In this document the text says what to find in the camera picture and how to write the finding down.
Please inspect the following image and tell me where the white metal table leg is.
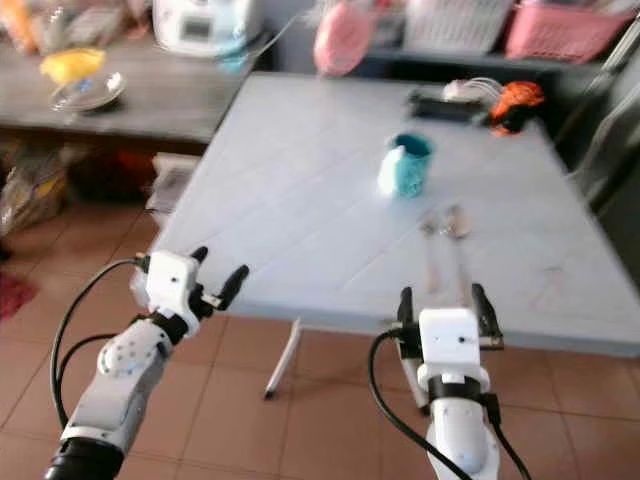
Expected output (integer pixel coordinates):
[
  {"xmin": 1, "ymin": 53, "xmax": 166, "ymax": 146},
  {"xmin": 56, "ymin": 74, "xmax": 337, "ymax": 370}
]
[
  {"xmin": 398, "ymin": 358, "xmax": 427, "ymax": 413},
  {"xmin": 265, "ymin": 318, "xmax": 303, "ymax": 399}
]

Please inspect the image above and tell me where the white box on floor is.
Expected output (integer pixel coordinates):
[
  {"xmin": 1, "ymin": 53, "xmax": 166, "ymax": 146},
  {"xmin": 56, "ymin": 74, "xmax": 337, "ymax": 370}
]
[{"xmin": 145, "ymin": 152, "xmax": 201, "ymax": 216}]

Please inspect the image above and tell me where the metal spoon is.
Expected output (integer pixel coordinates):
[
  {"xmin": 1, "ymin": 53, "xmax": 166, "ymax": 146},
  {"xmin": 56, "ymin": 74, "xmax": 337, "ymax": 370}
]
[{"xmin": 445, "ymin": 205, "xmax": 477, "ymax": 301}]

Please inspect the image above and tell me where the red floor cloth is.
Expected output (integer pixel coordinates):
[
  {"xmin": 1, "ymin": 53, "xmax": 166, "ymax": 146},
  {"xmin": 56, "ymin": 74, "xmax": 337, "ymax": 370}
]
[{"xmin": 0, "ymin": 272, "xmax": 39, "ymax": 321}]

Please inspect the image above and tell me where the teal ceramic mug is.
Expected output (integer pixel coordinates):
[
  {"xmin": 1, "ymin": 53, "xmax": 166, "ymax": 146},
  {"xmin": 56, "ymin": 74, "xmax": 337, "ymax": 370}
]
[{"xmin": 378, "ymin": 133, "xmax": 435, "ymax": 198}]

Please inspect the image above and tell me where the crumpled plastic bag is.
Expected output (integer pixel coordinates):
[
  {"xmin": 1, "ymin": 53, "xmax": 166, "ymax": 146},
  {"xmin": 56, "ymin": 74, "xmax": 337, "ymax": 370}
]
[{"xmin": 0, "ymin": 150, "xmax": 66, "ymax": 236}]

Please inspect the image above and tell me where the round steel plate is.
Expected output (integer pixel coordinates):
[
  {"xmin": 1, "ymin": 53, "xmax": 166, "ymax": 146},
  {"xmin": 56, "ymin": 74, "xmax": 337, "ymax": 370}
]
[{"xmin": 50, "ymin": 72, "xmax": 128, "ymax": 111}]

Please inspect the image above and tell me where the orange and black object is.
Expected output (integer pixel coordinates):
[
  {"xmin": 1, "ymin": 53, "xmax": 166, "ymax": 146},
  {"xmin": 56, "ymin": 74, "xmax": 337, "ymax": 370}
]
[{"xmin": 490, "ymin": 80, "xmax": 547, "ymax": 136}]

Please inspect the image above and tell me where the flat black device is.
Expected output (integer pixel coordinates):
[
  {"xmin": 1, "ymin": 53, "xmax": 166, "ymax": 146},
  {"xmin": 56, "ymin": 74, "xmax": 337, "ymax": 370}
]
[{"xmin": 405, "ymin": 88, "xmax": 496, "ymax": 126}]

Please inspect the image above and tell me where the yellow plastic bowl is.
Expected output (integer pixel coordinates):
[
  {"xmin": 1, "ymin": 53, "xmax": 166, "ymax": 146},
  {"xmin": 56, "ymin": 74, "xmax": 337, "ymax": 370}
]
[{"xmin": 40, "ymin": 48, "xmax": 109, "ymax": 87}]

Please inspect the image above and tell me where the white kitchen cooking machine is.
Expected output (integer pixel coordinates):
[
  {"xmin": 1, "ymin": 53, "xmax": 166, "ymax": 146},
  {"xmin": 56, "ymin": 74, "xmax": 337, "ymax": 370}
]
[{"xmin": 153, "ymin": 0, "xmax": 264, "ymax": 56}]

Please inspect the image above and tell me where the round pink object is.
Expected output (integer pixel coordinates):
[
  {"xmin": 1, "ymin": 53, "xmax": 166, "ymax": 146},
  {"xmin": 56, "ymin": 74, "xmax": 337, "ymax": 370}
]
[{"xmin": 313, "ymin": 0, "xmax": 378, "ymax": 76}]

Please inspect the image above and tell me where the white plastic basket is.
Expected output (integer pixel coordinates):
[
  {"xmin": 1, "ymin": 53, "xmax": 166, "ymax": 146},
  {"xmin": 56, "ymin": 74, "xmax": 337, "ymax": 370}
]
[{"xmin": 403, "ymin": 0, "xmax": 516, "ymax": 53}]

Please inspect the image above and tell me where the pink plastic basket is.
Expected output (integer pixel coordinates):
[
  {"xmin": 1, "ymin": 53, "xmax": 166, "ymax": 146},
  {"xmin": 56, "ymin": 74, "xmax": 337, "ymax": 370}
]
[{"xmin": 505, "ymin": 0, "xmax": 636, "ymax": 63}]

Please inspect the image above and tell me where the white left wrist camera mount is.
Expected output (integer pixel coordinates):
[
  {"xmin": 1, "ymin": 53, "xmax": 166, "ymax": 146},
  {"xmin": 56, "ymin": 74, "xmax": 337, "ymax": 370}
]
[{"xmin": 145, "ymin": 250, "xmax": 203, "ymax": 316}]

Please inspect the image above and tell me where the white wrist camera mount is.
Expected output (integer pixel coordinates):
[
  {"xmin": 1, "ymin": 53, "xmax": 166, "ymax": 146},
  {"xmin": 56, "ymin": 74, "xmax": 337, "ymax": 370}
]
[
  {"xmin": 416, "ymin": 307, "xmax": 483, "ymax": 393},
  {"xmin": 145, "ymin": 250, "xmax": 203, "ymax": 316}
]

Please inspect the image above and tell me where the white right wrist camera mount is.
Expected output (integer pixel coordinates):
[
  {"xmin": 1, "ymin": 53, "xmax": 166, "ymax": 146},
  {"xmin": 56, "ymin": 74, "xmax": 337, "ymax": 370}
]
[{"xmin": 416, "ymin": 307, "xmax": 483, "ymax": 393}]

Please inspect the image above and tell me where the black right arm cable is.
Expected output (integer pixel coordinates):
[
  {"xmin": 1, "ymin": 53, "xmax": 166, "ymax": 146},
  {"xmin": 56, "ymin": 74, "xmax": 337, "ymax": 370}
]
[{"xmin": 366, "ymin": 330, "xmax": 446, "ymax": 480}]

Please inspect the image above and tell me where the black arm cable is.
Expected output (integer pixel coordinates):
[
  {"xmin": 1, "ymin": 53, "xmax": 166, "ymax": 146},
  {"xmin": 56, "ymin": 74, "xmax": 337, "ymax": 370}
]
[
  {"xmin": 50, "ymin": 257, "xmax": 153, "ymax": 431},
  {"xmin": 366, "ymin": 330, "xmax": 446, "ymax": 480}
]

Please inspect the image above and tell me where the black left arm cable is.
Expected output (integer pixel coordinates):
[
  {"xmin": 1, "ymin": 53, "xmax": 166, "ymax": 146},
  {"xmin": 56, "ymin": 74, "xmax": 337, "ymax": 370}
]
[{"xmin": 50, "ymin": 257, "xmax": 153, "ymax": 431}]

